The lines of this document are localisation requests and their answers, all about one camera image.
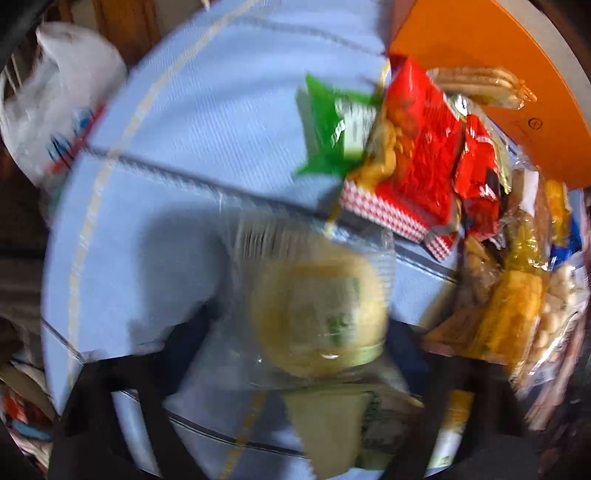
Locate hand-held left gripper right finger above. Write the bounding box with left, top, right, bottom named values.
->
left=392, top=322, right=542, bottom=480

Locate small red snack packet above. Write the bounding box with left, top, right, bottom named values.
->
left=454, top=113, right=505, bottom=241

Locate wooden furniture frame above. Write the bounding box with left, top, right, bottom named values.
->
left=55, top=0, right=162, bottom=70

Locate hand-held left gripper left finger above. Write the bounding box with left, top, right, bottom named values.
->
left=48, top=302, right=225, bottom=480

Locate orange box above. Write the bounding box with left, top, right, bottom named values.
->
left=388, top=0, right=587, bottom=191

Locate green snack packet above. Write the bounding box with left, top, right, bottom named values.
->
left=294, top=73, right=385, bottom=179

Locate clear packet with yellow pastry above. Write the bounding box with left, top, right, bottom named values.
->
left=203, top=217, right=426, bottom=480

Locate red packet with checked edge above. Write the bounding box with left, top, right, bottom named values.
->
left=324, top=55, right=465, bottom=260

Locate clear packet of biscuits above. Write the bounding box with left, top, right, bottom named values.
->
left=427, top=67, right=539, bottom=110

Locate blue checked tablecloth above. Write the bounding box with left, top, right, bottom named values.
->
left=41, top=0, right=587, bottom=480

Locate colourful paper clutter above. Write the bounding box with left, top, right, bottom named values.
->
left=0, top=360, right=57, bottom=467

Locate yellow corn snack bag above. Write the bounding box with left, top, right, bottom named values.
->
left=424, top=138, right=591, bottom=430

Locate white plastic bag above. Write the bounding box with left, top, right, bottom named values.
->
left=0, top=23, right=128, bottom=197

